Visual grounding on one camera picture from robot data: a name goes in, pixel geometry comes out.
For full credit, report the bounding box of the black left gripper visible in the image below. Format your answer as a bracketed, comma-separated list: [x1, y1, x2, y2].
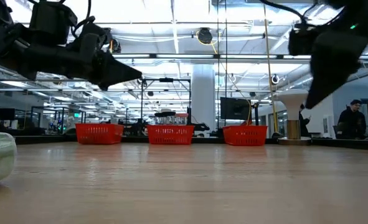
[18, 45, 143, 91]

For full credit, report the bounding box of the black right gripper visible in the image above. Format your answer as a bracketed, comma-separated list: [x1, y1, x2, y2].
[304, 30, 368, 110]

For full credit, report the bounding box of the white mushroom table lamp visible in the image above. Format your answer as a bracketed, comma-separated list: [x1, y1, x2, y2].
[276, 88, 313, 146]

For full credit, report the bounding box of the person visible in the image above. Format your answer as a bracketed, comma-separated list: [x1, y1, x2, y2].
[337, 99, 367, 140]
[298, 104, 311, 138]

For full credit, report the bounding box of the red plastic basket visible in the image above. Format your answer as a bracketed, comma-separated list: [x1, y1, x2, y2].
[223, 125, 268, 147]
[146, 124, 196, 146]
[75, 123, 125, 145]

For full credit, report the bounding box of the white square column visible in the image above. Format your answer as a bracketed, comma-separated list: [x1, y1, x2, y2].
[191, 63, 216, 131]

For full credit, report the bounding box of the black monitor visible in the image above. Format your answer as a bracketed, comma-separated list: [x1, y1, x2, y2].
[220, 96, 252, 121]

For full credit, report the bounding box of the dark background monitor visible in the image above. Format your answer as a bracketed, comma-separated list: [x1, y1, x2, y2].
[0, 108, 16, 121]

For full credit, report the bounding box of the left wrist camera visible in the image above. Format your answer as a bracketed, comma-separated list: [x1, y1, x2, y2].
[73, 22, 113, 54]

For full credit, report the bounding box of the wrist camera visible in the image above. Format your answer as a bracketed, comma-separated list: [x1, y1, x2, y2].
[73, 22, 113, 54]
[288, 24, 322, 57]

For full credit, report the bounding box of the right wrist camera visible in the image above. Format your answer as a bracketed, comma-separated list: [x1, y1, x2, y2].
[288, 24, 322, 57]

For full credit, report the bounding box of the black metal rig frame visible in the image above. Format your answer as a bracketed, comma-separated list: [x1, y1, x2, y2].
[141, 77, 192, 126]

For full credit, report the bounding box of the black ceiling cable reel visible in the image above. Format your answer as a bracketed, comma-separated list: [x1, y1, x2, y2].
[197, 27, 214, 45]

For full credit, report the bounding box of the black hanging cable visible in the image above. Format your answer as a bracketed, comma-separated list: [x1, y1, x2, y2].
[224, 0, 228, 127]
[216, 0, 220, 129]

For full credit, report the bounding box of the black aluminium table frame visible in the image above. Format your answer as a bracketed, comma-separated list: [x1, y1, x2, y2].
[14, 135, 368, 152]

